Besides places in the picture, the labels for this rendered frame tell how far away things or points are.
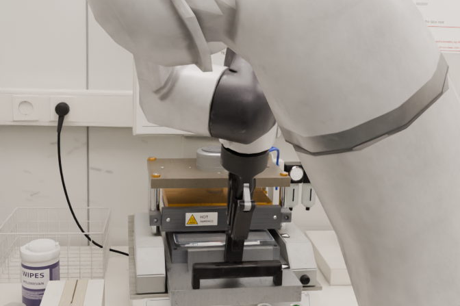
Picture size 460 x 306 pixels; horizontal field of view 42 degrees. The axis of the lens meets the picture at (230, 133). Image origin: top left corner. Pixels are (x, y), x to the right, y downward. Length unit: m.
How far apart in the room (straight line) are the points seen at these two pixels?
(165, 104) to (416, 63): 0.48
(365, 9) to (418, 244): 0.15
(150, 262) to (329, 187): 0.73
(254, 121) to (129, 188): 1.07
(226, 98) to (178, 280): 0.39
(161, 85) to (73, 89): 1.01
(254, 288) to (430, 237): 0.66
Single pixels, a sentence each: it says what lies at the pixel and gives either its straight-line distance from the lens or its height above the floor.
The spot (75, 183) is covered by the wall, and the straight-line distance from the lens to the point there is 1.80.
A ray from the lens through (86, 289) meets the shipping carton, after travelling 1.33.
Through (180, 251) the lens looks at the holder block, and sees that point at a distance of 1.09.
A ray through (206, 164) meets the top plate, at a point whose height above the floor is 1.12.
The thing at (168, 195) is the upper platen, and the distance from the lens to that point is 1.20.
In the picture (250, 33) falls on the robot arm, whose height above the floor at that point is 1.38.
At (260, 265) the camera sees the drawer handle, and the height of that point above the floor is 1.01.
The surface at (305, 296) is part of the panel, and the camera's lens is 1.12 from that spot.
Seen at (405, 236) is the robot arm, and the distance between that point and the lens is 0.38.
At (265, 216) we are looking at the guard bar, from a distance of 1.16.
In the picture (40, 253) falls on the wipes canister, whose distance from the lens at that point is 1.40.
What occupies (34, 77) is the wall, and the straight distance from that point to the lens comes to 1.77.
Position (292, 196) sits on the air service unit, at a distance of 1.40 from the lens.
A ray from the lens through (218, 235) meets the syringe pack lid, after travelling 1.14.
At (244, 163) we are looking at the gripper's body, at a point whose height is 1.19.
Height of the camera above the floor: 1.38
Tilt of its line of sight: 10 degrees down
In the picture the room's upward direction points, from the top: 2 degrees clockwise
